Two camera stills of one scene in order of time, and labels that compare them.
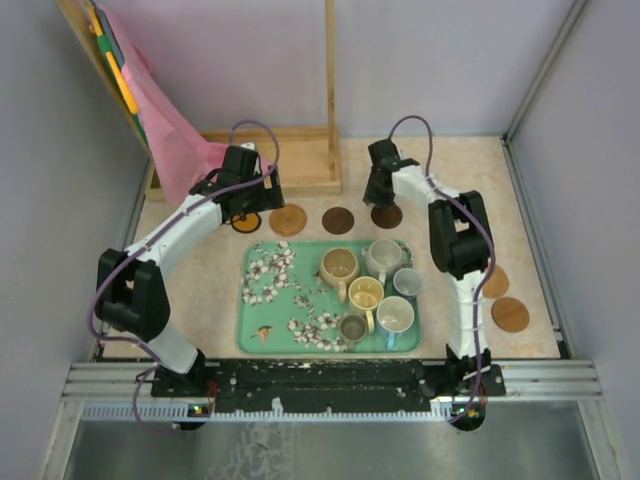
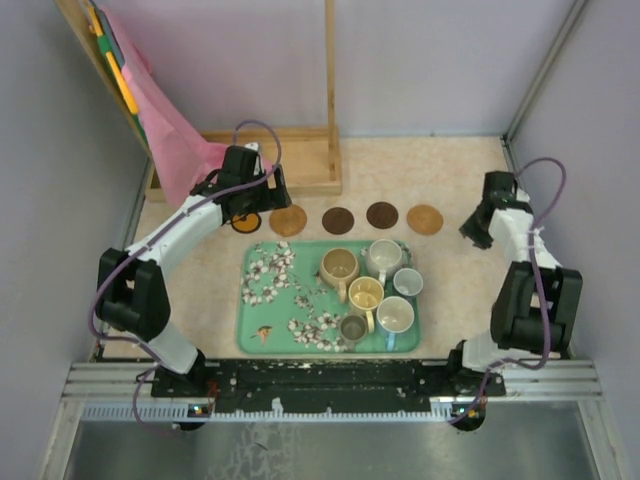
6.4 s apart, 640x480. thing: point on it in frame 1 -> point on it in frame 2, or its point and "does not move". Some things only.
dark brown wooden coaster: (387, 217) does not move
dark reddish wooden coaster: (338, 220) does not move
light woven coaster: (497, 285) -> (424, 219)
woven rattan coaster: (288, 220) does not move
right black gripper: (370, 198) -> (469, 230)
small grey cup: (352, 329) does not move
